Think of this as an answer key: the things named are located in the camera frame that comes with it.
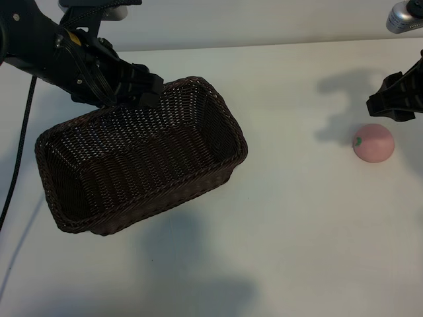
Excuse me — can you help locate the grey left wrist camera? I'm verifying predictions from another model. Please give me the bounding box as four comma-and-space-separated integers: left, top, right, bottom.
58, 0, 143, 21

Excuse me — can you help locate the dark brown woven basket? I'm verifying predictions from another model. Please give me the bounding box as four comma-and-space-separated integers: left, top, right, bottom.
34, 75, 249, 236

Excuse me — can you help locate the thin black wire bundle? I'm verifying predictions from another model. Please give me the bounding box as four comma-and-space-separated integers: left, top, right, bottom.
64, 32, 115, 106

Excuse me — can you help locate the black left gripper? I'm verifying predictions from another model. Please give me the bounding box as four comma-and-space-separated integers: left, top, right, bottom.
54, 28, 165, 108

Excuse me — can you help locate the pink peach with green leaf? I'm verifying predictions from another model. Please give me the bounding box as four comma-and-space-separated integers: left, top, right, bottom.
352, 123, 396, 163

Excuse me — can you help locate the black braided cable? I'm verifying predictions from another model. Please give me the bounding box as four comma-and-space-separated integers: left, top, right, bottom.
0, 75, 36, 232

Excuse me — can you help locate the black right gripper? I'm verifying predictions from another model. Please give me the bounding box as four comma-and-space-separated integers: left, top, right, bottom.
366, 49, 423, 123

